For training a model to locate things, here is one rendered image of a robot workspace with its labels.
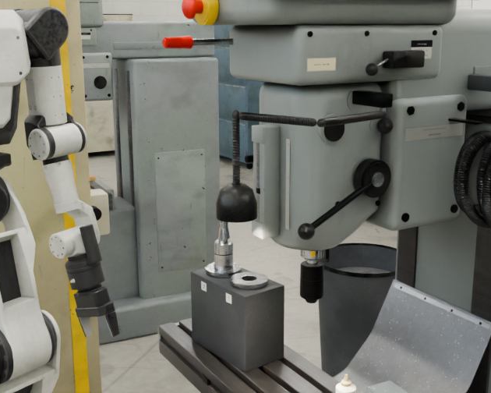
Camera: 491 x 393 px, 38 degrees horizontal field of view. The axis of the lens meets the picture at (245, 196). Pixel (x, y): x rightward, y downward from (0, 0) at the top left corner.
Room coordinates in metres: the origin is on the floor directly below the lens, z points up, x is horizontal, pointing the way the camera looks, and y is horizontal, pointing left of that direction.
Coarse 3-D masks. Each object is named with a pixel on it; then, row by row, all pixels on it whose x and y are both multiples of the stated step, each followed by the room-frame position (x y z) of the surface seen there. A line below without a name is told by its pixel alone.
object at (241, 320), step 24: (192, 288) 1.65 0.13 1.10; (216, 288) 1.57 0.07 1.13; (240, 288) 1.53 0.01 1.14; (264, 288) 1.54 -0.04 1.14; (192, 312) 1.65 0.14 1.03; (216, 312) 1.57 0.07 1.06; (240, 312) 1.50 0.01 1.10; (264, 312) 1.52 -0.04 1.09; (216, 336) 1.57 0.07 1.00; (240, 336) 1.50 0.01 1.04; (264, 336) 1.52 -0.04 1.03; (240, 360) 1.50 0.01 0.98; (264, 360) 1.52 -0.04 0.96
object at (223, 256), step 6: (216, 252) 1.63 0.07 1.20; (222, 252) 1.62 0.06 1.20; (228, 252) 1.62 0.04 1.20; (216, 258) 1.63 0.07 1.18; (222, 258) 1.62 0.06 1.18; (228, 258) 1.62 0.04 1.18; (216, 264) 1.63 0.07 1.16; (222, 264) 1.62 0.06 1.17; (228, 264) 1.62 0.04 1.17; (222, 270) 1.62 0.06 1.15
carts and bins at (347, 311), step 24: (336, 264) 3.47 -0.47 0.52; (360, 264) 3.50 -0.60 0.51; (384, 264) 3.45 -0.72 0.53; (336, 288) 3.11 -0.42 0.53; (360, 288) 3.06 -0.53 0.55; (384, 288) 3.06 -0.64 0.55; (336, 312) 3.12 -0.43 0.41; (360, 312) 3.06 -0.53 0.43; (336, 336) 3.12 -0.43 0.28; (360, 336) 3.07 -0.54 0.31; (336, 360) 3.13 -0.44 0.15
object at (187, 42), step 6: (180, 36) 1.31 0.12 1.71; (186, 36) 1.32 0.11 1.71; (162, 42) 1.30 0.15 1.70; (168, 42) 1.29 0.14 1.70; (174, 42) 1.30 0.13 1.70; (180, 42) 1.30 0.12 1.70; (186, 42) 1.31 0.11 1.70; (192, 42) 1.31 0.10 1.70; (198, 42) 1.33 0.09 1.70; (204, 42) 1.33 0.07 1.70; (210, 42) 1.34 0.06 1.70; (216, 42) 1.34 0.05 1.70; (222, 42) 1.35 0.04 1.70; (228, 42) 1.36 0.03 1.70; (186, 48) 1.32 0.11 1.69
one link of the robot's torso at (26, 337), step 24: (24, 216) 1.59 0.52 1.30; (0, 240) 1.54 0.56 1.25; (24, 240) 1.56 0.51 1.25; (0, 264) 1.54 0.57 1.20; (24, 264) 1.55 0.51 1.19; (0, 288) 1.53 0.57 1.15; (24, 288) 1.55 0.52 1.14; (0, 312) 1.46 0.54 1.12; (24, 312) 1.50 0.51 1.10; (0, 336) 1.44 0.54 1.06; (24, 336) 1.47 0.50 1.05; (48, 336) 1.51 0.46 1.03; (0, 360) 1.43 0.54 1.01; (24, 360) 1.45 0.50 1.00; (48, 360) 1.52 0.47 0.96
